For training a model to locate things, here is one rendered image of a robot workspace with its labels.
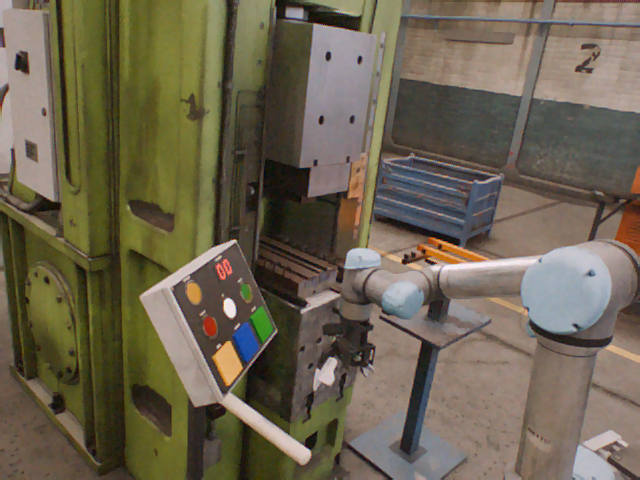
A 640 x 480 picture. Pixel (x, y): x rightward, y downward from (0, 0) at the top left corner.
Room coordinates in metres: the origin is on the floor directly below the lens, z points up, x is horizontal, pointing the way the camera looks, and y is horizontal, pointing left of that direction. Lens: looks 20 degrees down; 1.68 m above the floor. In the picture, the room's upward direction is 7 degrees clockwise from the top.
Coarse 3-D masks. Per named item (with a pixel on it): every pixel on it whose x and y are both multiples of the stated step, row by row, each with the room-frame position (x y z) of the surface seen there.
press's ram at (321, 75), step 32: (288, 32) 1.55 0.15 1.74; (320, 32) 1.52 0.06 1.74; (352, 32) 1.63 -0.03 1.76; (288, 64) 1.55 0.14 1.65; (320, 64) 1.53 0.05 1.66; (352, 64) 1.64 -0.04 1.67; (288, 96) 1.54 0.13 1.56; (320, 96) 1.54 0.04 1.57; (352, 96) 1.66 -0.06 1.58; (288, 128) 1.53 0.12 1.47; (320, 128) 1.55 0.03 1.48; (352, 128) 1.68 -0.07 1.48; (288, 160) 1.53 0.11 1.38; (320, 160) 1.57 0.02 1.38; (352, 160) 1.69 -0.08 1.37
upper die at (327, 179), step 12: (264, 168) 1.66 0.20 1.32; (276, 168) 1.63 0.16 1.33; (288, 168) 1.59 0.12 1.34; (300, 168) 1.56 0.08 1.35; (312, 168) 1.54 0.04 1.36; (324, 168) 1.58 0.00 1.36; (336, 168) 1.63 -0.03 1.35; (348, 168) 1.68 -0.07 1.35; (264, 180) 1.66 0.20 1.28; (276, 180) 1.62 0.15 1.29; (288, 180) 1.59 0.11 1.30; (300, 180) 1.56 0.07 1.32; (312, 180) 1.55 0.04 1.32; (324, 180) 1.59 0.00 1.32; (336, 180) 1.64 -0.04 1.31; (348, 180) 1.69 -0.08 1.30; (300, 192) 1.55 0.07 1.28; (312, 192) 1.55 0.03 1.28; (324, 192) 1.60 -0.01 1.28
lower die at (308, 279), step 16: (272, 240) 1.88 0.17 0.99; (272, 256) 1.72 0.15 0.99; (288, 256) 1.71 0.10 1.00; (304, 256) 1.75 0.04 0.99; (272, 272) 1.61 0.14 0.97; (288, 272) 1.62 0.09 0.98; (304, 272) 1.61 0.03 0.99; (320, 272) 1.62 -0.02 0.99; (336, 272) 1.69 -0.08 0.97; (288, 288) 1.56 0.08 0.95; (304, 288) 1.56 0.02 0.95; (320, 288) 1.63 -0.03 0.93
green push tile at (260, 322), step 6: (258, 312) 1.20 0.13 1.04; (264, 312) 1.22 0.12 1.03; (252, 318) 1.16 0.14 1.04; (258, 318) 1.18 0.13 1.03; (264, 318) 1.21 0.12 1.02; (252, 324) 1.16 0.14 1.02; (258, 324) 1.17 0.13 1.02; (264, 324) 1.19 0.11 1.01; (270, 324) 1.22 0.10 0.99; (258, 330) 1.16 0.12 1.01; (264, 330) 1.18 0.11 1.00; (270, 330) 1.20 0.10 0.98; (258, 336) 1.15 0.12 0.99; (264, 336) 1.17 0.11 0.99
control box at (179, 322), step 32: (224, 256) 1.20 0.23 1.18; (160, 288) 0.97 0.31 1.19; (224, 288) 1.13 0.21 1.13; (256, 288) 1.26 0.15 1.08; (160, 320) 0.96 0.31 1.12; (192, 320) 0.97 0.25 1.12; (224, 320) 1.07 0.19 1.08; (192, 352) 0.94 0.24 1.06; (256, 352) 1.11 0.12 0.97; (192, 384) 0.94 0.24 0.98; (224, 384) 0.95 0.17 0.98
